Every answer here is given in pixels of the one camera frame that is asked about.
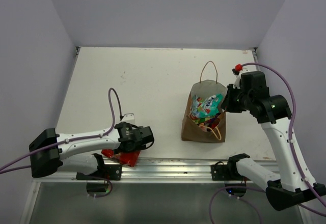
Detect red fruit candy bag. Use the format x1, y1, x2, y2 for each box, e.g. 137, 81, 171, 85
101, 149, 140, 167

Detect teal red candy bag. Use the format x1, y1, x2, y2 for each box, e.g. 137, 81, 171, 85
190, 93, 224, 119

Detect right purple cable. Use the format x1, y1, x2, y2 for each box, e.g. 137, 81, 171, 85
241, 62, 326, 213

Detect red snack sticks bag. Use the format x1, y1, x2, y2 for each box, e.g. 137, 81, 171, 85
208, 114, 221, 129

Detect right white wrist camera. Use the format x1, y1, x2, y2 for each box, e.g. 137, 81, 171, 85
232, 64, 249, 89

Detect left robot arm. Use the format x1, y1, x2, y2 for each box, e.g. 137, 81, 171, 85
29, 122, 154, 180

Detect purple Fox's berries candy bag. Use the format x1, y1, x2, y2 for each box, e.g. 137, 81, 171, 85
194, 118, 213, 132

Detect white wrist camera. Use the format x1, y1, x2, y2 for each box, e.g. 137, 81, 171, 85
232, 64, 249, 89
120, 113, 135, 124

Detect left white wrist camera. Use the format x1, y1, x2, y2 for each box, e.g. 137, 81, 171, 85
120, 113, 135, 124

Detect aluminium rail frame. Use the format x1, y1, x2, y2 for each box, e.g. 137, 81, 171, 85
33, 46, 288, 184

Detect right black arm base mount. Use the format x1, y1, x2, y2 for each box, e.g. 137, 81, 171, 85
210, 161, 239, 181

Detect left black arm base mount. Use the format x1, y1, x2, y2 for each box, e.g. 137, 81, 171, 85
76, 164, 122, 181

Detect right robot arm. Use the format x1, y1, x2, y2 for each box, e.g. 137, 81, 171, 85
222, 71, 325, 211

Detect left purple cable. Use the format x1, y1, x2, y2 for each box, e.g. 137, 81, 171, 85
0, 88, 124, 175

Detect purple cable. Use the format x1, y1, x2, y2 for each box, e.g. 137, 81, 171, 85
0, 88, 124, 175
241, 62, 326, 213

